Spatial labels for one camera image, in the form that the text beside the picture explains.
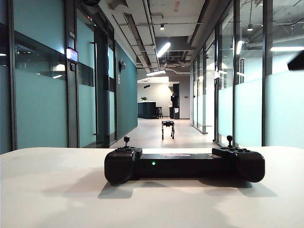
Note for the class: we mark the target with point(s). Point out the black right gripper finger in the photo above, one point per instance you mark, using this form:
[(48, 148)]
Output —
[(298, 63)]

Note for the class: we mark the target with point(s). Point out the black dual-joystick remote control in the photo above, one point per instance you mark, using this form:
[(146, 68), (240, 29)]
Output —
[(180, 166)]

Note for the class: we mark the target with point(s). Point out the black quadruped robot dog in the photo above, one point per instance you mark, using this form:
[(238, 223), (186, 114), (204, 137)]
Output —
[(168, 124)]

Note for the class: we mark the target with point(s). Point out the black door access reader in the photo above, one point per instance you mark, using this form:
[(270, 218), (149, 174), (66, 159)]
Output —
[(72, 67)]

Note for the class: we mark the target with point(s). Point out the glowing door display panel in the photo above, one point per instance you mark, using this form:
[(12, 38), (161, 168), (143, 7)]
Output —
[(72, 55)]

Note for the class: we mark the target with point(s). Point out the wide linear light behind glass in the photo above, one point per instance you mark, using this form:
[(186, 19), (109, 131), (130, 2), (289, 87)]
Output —
[(285, 49)]

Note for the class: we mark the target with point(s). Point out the pendant lamp behind glass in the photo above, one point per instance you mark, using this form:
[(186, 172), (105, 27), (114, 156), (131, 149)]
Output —
[(250, 28)]

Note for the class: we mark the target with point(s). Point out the short linear light behind glass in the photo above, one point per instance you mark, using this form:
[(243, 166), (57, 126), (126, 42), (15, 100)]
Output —
[(239, 47)]

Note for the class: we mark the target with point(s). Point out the long linear ceiling light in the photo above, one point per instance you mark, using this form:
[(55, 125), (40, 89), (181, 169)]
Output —
[(163, 49)]

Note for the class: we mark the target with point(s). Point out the small ceiling spot lamp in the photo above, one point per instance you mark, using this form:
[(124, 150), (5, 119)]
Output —
[(162, 27)]

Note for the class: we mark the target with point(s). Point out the curved linear ceiling light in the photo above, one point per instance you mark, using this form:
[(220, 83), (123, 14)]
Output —
[(156, 73)]

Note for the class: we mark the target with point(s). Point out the dark wooden bar stool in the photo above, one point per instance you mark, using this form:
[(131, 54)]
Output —
[(159, 108)]

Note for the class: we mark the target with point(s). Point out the black ceiling track spotlights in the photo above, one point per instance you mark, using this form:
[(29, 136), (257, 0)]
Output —
[(147, 86)]

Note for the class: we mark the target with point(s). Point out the green potted plant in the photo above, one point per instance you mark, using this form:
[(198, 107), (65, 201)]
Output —
[(144, 98)]

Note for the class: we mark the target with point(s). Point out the dark counter with white top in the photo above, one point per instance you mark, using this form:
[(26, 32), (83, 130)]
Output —
[(146, 110)]

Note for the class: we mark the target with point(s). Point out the black ceiling dome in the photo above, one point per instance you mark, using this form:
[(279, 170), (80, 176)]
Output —
[(90, 1)]

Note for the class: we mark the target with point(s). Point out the white room number sign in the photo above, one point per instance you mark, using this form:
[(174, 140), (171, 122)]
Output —
[(72, 34)]

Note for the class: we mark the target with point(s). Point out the small white wall sign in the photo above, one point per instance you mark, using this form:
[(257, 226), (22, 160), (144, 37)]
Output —
[(118, 78)]

